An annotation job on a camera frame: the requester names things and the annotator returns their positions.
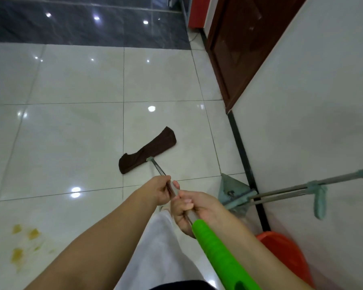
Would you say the person's left hand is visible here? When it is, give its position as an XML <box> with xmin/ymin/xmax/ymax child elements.
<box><xmin>138</xmin><ymin>175</ymin><xmax>181</xmax><ymax>206</ymax></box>

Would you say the person's left forearm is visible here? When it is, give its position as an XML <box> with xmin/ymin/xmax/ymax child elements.
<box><xmin>24</xmin><ymin>190</ymin><xmax>161</xmax><ymax>290</ymax></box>

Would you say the red cabinet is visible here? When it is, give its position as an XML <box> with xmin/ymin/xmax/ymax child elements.
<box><xmin>188</xmin><ymin>0</ymin><xmax>212</xmax><ymax>29</ymax></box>

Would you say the person's right forearm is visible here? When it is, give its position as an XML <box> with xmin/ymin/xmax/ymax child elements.
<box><xmin>210</xmin><ymin>213</ymin><xmax>314</xmax><ymax>290</ymax></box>

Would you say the grey-green flat mop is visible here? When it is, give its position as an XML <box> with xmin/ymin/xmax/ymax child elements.
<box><xmin>219</xmin><ymin>167</ymin><xmax>363</xmax><ymax>221</ymax></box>

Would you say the orange plastic basin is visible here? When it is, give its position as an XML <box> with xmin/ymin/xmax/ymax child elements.
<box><xmin>255</xmin><ymin>231</ymin><xmax>316</xmax><ymax>289</ymax></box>

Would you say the green-handled metal mop pole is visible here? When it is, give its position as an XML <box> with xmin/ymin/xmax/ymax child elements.
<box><xmin>146</xmin><ymin>156</ymin><xmax>262</xmax><ymax>290</ymax></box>

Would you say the person's right hand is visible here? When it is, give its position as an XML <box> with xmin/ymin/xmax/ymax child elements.
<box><xmin>171</xmin><ymin>190</ymin><xmax>231</xmax><ymax>239</ymax></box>

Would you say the brown wooden door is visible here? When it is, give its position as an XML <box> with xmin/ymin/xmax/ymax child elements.
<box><xmin>206</xmin><ymin>0</ymin><xmax>308</xmax><ymax>114</ymax></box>

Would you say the brown mop cloth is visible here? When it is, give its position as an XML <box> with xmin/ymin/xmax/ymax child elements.
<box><xmin>119</xmin><ymin>126</ymin><xmax>177</xmax><ymax>175</ymax></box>

